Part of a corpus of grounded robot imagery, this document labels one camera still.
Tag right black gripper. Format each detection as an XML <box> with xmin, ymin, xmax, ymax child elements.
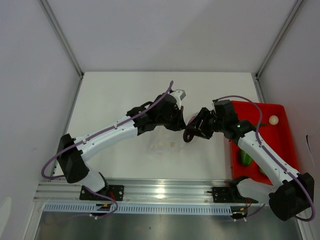
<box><xmin>186</xmin><ymin>107</ymin><xmax>226</xmax><ymax>140</ymax></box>

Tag green chili pepper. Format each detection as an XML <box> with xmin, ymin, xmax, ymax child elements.
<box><xmin>254</xmin><ymin>122</ymin><xmax>268</xmax><ymax>129</ymax></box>

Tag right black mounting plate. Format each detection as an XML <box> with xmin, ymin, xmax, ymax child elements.
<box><xmin>207</xmin><ymin>186</ymin><xmax>243</xmax><ymax>203</ymax></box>

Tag right aluminium frame post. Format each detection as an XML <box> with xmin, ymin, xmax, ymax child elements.
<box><xmin>254</xmin><ymin>0</ymin><xmax>308</xmax><ymax>80</ymax></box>

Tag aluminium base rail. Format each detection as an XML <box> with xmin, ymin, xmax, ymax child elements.
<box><xmin>33</xmin><ymin>177</ymin><xmax>307</xmax><ymax>206</ymax></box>

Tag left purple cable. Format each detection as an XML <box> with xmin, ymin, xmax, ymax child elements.
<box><xmin>41</xmin><ymin>80</ymin><xmax>175</xmax><ymax>221</ymax></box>

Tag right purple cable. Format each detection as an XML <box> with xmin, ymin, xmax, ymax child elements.
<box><xmin>214</xmin><ymin>94</ymin><xmax>316</xmax><ymax>222</ymax></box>

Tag white slotted cable duct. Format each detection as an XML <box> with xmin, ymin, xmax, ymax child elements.
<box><xmin>43</xmin><ymin>202</ymin><xmax>233</xmax><ymax>216</ymax></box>

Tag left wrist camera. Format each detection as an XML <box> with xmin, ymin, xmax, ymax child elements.
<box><xmin>171</xmin><ymin>89</ymin><xmax>186</xmax><ymax>101</ymax></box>

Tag green bell pepper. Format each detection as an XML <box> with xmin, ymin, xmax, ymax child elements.
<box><xmin>240</xmin><ymin>149</ymin><xmax>253</xmax><ymax>167</ymax></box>

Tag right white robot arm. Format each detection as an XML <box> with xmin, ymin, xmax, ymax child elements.
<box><xmin>183</xmin><ymin>97</ymin><xmax>316</xmax><ymax>222</ymax></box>

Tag left aluminium frame post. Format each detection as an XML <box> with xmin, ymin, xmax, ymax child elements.
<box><xmin>38</xmin><ymin>0</ymin><xmax>84</xmax><ymax>79</ymax></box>

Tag red plastic tray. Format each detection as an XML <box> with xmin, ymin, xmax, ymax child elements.
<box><xmin>230</xmin><ymin>100</ymin><xmax>300</xmax><ymax>185</ymax></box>

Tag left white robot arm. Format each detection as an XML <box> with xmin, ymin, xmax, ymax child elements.
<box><xmin>57</xmin><ymin>89</ymin><xmax>186</xmax><ymax>200</ymax></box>

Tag purple cable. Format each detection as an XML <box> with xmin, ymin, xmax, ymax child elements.
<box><xmin>214</xmin><ymin>94</ymin><xmax>316</xmax><ymax>222</ymax></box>
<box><xmin>41</xmin><ymin>80</ymin><xmax>175</xmax><ymax>221</ymax></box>

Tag clear dotted zip bag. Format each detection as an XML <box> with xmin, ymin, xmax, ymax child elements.
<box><xmin>146</xmin><ymin>126</ymin><xmax>187</xmax><ymax>155</ymax></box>

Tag black mounting plate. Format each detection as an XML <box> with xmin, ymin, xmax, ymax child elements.
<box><xmin>79</xmin><ymin>185</ymin><xmax>125</xmax><ymax>202</ymax></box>
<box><xmin>207</xmin><ymin>186</ymin><xmax>243</xmax><ymax>203</ymax></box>

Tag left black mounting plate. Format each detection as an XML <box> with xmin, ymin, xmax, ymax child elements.
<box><xmin>79</xmin><ymin>185</ymin><xmax>125</xmax><ymax>202</ymax></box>

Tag aluminium frame post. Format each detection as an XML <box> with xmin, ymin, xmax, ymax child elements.
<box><xmin>254</xmin><ymin>0</ymin><xmax>308</xmax><ymax>80</ymax></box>
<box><xmin>38</xmin><ymin>0</ymin><xmax>84</xmax><ymax>79</ymax></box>

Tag white egg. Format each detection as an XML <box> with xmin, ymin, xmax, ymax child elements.
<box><xmin>268</xmin><ymin>115</ymin><xmax>279</xmax><ymax>126</ymax></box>

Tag purple toy eggplant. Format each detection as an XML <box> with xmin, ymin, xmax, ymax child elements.
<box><xmin>182</xmin><ymin>114</ymin><xmax>198</xmax><ymax>144</ymax></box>

